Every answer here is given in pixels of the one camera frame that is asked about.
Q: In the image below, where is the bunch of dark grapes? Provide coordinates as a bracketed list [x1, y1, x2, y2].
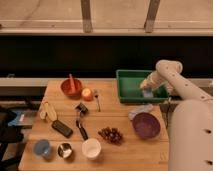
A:
[98, 127, 123, 145]

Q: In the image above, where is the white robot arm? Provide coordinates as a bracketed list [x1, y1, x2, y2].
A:
[140, 60, 213, 171]

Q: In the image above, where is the purple bowl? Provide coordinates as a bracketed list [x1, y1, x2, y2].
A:
[132, 112, 161, 139]

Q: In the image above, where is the red bowl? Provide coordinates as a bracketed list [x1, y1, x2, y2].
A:
[61, 79, 82, 98]

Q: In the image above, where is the green plastic tray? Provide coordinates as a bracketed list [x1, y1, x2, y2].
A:
[116, 70, 169, 103]

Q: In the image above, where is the black dish brush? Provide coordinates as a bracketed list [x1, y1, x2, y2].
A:
[75, 103, 88, 140]

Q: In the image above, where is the blue plastic cup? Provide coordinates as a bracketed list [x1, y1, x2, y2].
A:
[33, 139, 51, 159]

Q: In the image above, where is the white cup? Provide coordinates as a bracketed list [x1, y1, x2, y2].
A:
[82, 138, 102, 160]

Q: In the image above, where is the small metal cup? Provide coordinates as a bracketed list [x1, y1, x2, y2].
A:
[58, 143, 73, 159]

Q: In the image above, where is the light purple cloth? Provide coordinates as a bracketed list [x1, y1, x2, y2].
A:
[128, 104, 153, 120]

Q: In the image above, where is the black object at left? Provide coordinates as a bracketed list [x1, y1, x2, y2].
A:
[0, 106, 24, 171]

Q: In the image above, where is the red spoon in bowl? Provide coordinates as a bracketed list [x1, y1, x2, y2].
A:
[69, 74, 75, 93]

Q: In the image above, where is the banana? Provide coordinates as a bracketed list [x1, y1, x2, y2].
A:
[39, 101, 57, 121]

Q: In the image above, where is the black rectangular block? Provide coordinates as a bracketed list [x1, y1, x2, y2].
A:
[52, 120, 73, 138]

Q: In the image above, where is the metal fork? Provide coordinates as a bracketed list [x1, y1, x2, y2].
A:
[93, 90, 101, 112]

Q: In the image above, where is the blue sponge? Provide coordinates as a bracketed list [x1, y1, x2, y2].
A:
[142, 89, 153, 98]

